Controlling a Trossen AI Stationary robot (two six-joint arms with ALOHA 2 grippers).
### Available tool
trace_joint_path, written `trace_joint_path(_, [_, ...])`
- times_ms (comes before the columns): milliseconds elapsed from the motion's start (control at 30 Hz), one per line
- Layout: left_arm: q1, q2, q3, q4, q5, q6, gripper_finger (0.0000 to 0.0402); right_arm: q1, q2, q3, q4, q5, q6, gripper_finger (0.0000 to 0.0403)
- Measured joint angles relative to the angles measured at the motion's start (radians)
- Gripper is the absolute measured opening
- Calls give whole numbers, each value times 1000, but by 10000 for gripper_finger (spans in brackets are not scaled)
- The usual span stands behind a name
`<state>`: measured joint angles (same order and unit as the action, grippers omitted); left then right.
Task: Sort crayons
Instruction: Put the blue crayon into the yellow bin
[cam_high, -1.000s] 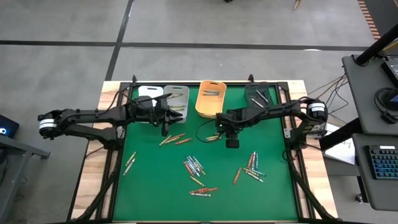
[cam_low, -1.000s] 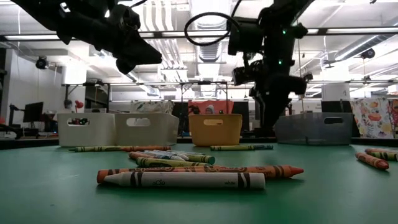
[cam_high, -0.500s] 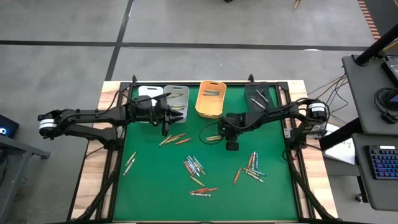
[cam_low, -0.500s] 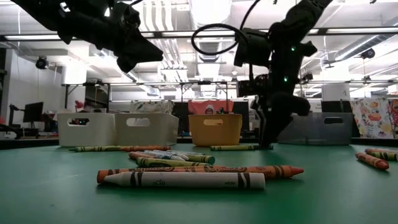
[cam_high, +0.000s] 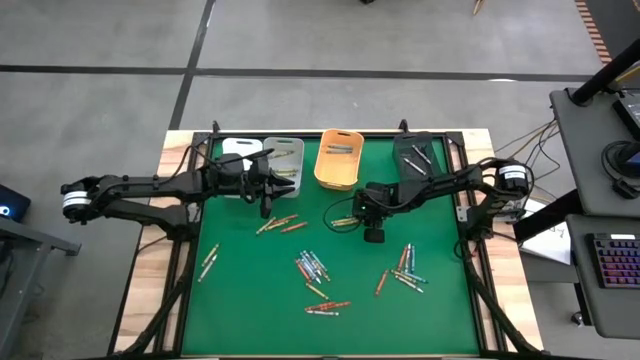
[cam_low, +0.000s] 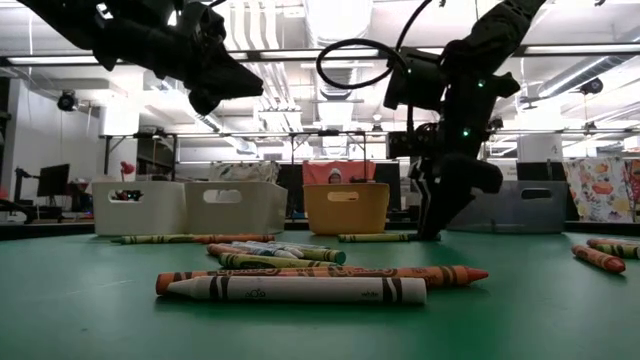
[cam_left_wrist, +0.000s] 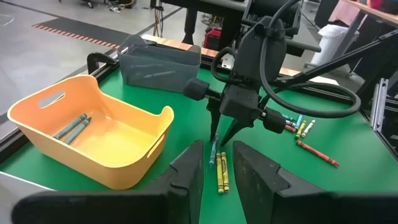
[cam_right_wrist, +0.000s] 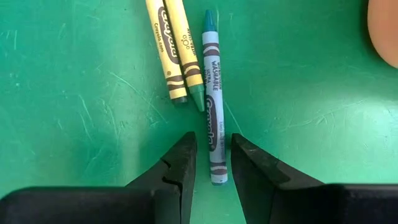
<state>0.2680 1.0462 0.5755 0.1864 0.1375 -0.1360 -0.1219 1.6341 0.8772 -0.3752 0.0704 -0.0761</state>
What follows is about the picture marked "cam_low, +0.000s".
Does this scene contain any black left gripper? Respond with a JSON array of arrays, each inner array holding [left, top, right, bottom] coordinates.
[[93, 0, 265, 117]]

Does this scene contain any white pillar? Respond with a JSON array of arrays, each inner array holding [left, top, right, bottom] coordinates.
[[516, 132, 565, 164]]

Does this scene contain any black ceiling spotlight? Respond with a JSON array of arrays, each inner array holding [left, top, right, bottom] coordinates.
[[579, 77, 605, 96], [56, 89, 80, 113]]

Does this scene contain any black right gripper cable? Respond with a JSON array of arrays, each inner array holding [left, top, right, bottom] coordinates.
[[315, 0, 436, 91]]

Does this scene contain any white crumpled sheet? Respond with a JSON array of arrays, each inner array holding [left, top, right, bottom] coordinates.
[[208, 160, 281, 184]]

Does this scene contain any black metal rack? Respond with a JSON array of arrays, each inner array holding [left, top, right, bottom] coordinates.
[[99, 129, 489, 177]]

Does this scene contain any white crayon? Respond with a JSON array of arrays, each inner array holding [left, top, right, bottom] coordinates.
[[238, 243, 300, 260], [166, 276, 428, 306]]

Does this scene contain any green table mat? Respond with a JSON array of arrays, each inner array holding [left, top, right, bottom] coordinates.
[[0, 230, 640, 360]]

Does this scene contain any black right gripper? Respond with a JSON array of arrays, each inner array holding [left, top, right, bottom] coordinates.
[[416, 113, 504, 242]]

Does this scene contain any silver ventilation duct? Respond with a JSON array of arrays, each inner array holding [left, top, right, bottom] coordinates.
[[537, 52, 640, 99], [299, 0, 376, 116]]

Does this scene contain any yellow-green crayon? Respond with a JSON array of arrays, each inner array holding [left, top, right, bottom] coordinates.
[[337, 232, 419, 244], [591, 243, 640, 260], [217, 252, 341, 270], [297, 248, 347, 266], [152, 233, 212, 244], [110, 234, 175, 246]]

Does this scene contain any dark grey plastic bin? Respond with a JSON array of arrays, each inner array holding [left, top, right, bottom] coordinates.
[[446, 179, 570, 235]]

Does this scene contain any orange plastic bin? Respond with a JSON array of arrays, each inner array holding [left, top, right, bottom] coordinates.
[[302, 182, 391, 237]]

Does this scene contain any light grey plastic bin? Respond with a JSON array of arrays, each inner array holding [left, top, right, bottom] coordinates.
[[183, 180, 290, 236]]

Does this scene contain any black overhead beam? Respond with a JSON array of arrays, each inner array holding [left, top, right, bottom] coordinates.
[[0, 43, 640, 68]]

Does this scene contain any red-orange crayon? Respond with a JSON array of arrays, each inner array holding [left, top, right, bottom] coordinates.
[[274, 265, 490, 290], [195, 233, 277, 245], [570, 243, 627, 275], [155, 268, 381, 297], [586, 237, 640, 248], [206, 243, 251, 258]]

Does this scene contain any black monitor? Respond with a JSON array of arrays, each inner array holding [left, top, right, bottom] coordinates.
[[516, 160, 567, 182], [36, 163, 72, 198]]

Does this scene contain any floral cloth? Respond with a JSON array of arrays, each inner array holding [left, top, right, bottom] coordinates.
[[562, 157, 640, 225]]

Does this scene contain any orange cloth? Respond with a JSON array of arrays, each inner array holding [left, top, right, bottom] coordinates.
[[301, 159, 377, 185]]

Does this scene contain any white plastic bin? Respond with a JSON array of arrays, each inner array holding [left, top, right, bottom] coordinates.
[[91, 180, 188, 237]]

